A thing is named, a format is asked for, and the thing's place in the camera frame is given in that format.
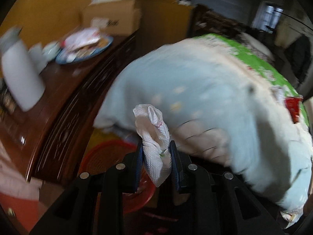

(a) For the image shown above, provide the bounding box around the cartoon print bed quilt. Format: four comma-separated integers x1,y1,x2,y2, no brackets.
93,34,312,228

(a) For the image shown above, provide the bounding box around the red plastic trash basket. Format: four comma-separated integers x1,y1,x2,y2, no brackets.
78,139,156,214

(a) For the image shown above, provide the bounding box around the blue snack plate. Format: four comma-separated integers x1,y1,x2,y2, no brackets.
55,34,113,65

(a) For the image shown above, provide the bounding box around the white lidded ceramic bowl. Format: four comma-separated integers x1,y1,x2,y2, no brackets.
42,41,60,62

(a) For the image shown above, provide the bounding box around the white thermos jug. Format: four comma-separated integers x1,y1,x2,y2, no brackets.
1,26,45,112

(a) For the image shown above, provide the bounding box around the brown cardboard box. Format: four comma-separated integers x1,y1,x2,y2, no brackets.
81,0,142,36

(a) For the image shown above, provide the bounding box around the dark wooden side table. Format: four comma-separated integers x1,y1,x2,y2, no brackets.
1,34,136,186

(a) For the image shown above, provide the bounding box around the white ceramic mug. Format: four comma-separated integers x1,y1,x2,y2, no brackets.
28,43,48,74

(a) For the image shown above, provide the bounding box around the pink snack package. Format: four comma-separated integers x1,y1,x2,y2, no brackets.
63,28,101,52

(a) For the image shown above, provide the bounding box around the floral pillow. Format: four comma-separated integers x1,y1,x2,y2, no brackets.
239,32,275,64

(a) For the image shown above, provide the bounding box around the red snack bag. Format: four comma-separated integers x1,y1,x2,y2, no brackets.
284,96,303,124

